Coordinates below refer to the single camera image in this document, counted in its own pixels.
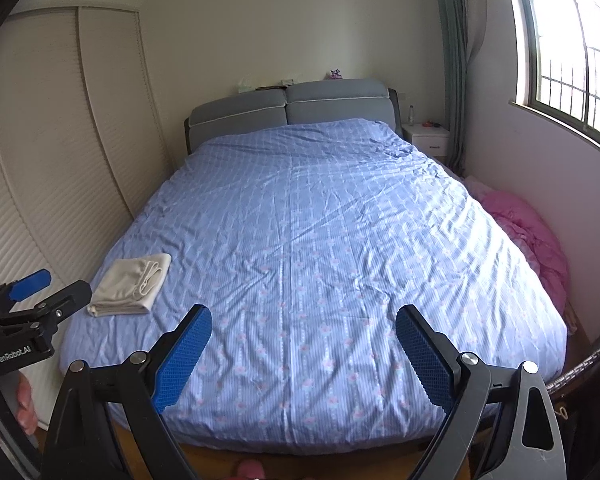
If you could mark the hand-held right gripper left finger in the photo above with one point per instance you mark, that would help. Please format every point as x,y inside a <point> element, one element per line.
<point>185,355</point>

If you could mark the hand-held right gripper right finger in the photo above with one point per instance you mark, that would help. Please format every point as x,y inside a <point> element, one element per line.
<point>425,355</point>

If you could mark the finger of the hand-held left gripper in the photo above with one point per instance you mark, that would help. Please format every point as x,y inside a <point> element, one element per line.
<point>30,280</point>
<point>70,297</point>

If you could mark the cream pants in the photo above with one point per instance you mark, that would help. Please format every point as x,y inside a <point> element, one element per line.
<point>125,285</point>

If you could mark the person's left hand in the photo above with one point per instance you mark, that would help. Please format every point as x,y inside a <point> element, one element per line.
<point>25,405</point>

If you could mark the beige louvred wardrobe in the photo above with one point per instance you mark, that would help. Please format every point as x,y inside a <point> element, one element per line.
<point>55,135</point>

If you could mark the pink blanket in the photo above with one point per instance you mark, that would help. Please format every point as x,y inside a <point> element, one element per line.
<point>520,225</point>

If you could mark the blue floral bed sheet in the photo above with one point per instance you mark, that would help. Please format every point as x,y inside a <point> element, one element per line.
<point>305,235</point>

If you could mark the white nightstand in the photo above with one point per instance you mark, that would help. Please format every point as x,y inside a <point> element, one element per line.
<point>430,140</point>

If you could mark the small red item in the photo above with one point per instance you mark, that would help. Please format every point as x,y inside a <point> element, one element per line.
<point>430,124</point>

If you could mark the clear plastic bottle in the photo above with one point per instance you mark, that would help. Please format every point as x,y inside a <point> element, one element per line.
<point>411,116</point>

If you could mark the grey padded headboard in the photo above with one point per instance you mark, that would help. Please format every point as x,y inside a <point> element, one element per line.
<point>330,102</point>

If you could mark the tissue box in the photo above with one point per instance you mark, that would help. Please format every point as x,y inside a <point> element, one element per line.
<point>245,87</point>

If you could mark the dark flat book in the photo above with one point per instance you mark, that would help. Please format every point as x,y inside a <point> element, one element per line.
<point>270,88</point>

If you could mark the purple toy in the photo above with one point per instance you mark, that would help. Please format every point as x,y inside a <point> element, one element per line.
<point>336,74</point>

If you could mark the green curtain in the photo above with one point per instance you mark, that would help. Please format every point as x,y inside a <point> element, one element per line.
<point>452,60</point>

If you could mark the barred window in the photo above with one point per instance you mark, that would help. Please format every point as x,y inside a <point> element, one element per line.
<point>555,60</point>

